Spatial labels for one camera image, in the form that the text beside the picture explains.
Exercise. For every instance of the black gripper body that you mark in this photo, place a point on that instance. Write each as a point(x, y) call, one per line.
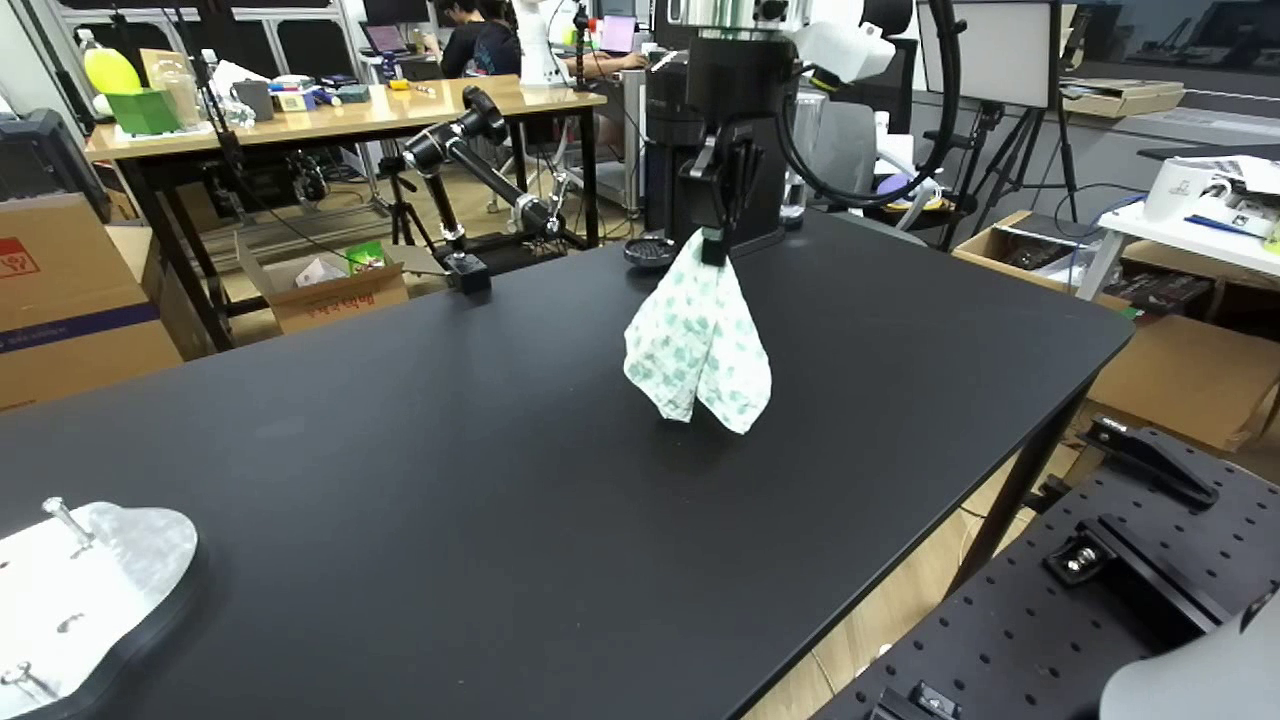
point(746, 170)

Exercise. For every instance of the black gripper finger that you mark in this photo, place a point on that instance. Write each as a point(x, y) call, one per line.
point(692, 221)
point(714, 246)

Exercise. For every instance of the white green patterned cloth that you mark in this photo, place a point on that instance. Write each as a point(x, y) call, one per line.
point(692, 347)

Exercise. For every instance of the black round disc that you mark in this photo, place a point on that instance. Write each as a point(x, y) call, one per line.
point(651, 253)

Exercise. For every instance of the black tower box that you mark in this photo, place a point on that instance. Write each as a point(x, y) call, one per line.
point(686, 147)

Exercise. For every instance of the grey office chair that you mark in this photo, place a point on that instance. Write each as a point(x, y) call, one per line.
point(857, 163)

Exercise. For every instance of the seated person background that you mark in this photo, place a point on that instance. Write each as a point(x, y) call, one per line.
point(481, 36)

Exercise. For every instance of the black tripod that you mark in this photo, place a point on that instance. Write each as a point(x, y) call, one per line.
point(1013, 150)

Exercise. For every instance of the white projector screen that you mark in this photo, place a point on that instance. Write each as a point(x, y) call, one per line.
point(1007, 48)

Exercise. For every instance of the wooden background table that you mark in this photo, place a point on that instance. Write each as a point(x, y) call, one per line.
point(155, 165)

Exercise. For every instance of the open cardboard box floor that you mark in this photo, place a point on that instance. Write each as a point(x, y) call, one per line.
point(335, 285)

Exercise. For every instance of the white table with papers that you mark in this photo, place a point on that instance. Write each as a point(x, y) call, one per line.
point(1204, 204)

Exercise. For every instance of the cardboard box right floor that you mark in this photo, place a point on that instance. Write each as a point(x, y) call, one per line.
point(1197, 382)

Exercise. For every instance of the black perforated breadboard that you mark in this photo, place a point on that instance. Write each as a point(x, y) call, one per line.
point(1154, 549)

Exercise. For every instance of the yellow green object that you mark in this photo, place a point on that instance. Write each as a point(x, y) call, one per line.
point(109, 68)

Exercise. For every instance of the large cardboard box left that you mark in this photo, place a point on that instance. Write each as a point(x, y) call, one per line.
point(70, 310)

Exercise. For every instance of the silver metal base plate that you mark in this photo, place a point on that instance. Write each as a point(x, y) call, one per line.
point(73, 587)

